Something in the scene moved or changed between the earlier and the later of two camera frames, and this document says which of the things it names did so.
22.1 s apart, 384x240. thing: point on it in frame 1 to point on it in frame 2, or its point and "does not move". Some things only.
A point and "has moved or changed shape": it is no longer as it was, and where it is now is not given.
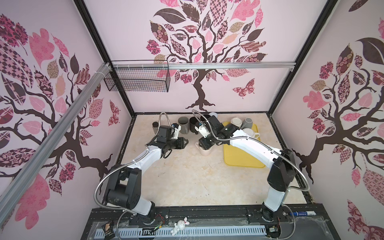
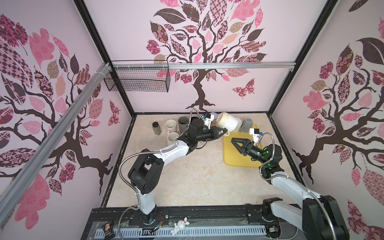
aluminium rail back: [228, 65] does not move
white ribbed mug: [249, 132] has moved or changed shape
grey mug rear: [247, 123] does not move
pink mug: [203, 152] to [171, 125]
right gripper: [203, 144] to [247, 148]
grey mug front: [184, 122] does not move
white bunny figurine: [180, 225] does not move
